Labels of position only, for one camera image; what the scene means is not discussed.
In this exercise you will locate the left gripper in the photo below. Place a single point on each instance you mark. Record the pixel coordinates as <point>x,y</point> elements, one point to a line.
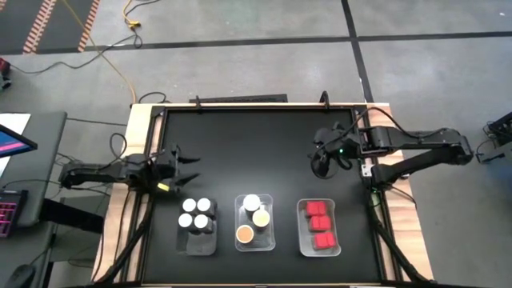
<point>168,168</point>

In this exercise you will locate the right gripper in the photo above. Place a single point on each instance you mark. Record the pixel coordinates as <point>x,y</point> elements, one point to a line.
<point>340,140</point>

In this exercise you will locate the white cap spice jar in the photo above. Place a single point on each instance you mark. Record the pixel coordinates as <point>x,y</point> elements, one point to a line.
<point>189,205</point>
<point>201,221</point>
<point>185,220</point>
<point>203,205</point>

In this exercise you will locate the gold lid nori jar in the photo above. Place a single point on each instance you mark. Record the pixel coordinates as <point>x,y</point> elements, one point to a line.
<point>251,202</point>

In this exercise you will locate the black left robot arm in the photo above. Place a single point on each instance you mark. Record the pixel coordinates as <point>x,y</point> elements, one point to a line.
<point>100,172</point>

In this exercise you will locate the black table clamp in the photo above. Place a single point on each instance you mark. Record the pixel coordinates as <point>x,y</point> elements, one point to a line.
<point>196,102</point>
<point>325,100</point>

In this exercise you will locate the black table mat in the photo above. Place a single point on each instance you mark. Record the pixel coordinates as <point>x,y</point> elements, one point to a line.
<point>260,160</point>

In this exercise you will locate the smoky clear plastic bin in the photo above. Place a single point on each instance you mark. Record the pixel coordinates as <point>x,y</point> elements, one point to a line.
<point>196,246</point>

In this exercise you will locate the white plastic bin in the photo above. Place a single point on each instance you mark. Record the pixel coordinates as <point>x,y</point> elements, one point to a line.
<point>304,248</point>

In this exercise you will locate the black flat beam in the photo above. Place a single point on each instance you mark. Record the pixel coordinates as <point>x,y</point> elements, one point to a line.
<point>72,216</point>

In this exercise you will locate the grey desk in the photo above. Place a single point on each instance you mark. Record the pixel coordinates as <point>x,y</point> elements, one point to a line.
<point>50,120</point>

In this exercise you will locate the monitor with pink screen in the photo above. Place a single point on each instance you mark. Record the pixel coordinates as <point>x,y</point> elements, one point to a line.
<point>14,143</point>

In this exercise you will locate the white paper sheet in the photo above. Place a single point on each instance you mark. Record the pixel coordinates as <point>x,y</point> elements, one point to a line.
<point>16,120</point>

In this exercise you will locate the backlit keyboard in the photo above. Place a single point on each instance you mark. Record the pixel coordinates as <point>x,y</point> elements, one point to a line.
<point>12,212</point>

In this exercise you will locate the black mat orange stripes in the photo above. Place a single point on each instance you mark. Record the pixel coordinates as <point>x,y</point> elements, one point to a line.
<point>68,20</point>

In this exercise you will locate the black computer mouse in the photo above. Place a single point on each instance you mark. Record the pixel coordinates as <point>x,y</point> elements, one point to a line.
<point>18,277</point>

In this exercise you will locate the red black device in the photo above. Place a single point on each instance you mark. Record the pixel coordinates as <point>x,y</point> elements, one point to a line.
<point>4,66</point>

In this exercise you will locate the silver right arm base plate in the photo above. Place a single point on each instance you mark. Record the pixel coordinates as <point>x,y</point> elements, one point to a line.
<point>367,170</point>

